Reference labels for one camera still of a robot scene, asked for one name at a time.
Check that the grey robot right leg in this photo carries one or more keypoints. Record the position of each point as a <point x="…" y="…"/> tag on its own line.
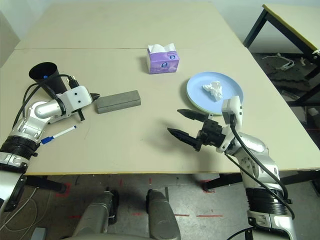
<point x="162" y="217"/>

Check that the black table foot bar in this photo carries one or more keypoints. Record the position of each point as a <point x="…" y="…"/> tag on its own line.
<point x="47" y="184"/>
<point x="222" y="181"/>

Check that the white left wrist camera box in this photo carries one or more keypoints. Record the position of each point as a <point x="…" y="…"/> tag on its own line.
<point x="75" y="97"/>

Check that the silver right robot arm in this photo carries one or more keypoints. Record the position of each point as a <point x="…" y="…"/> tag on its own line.
<point x="255" y="150"/>

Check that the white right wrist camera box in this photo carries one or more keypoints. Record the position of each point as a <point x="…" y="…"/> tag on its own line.
<point x="232" y="107"/>

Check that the side table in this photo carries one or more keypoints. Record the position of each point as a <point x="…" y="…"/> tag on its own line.
<point x="300" y="15"/>

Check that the grey robot leg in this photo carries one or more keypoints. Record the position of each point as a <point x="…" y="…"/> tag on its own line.
<point x="162" y="217"/>
<point x="96" y="217"/>

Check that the white glasses frame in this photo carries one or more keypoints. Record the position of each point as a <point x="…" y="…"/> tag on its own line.
<point x="287" y="65"/>

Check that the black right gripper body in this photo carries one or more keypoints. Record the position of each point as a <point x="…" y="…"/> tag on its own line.
<point x="210" y="132"/>

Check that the grey floor pedal box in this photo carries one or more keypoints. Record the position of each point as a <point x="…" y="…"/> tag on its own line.
<point x="40" y="233"/>

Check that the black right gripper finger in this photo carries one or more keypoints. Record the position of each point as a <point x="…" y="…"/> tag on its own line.
<point x="192" y="114"/>
<point x="182" y="137"/>

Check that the purple tissue pack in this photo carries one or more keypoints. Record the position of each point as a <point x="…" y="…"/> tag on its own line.
<point x="162" y="65"/>

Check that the blue plastic plate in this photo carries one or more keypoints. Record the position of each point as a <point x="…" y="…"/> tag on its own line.
<point x="200" y="90"/>

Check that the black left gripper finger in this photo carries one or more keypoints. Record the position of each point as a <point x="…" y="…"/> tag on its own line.
<point x="81" y="114"/>
<point x="95" y="96"/>

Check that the white marker blue cap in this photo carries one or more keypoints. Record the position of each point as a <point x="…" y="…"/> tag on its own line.
<point x="60" y="134"/>

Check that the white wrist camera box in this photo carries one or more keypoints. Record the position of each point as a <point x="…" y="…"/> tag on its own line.
<point x="75" y="97"/>
<point x="232" y="107"/>

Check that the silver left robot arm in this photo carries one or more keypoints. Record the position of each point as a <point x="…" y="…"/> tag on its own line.
<point x="42" y="110"/>

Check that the white tissue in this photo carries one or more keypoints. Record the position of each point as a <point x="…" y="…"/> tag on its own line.
<point x="213" y="90"/>

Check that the black tapered cup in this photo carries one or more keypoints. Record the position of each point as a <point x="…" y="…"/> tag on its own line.
<point x="42" y="70"/>

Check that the grey robot left leg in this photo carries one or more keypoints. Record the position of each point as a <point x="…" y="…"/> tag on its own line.
<point x="96" y="217"/>

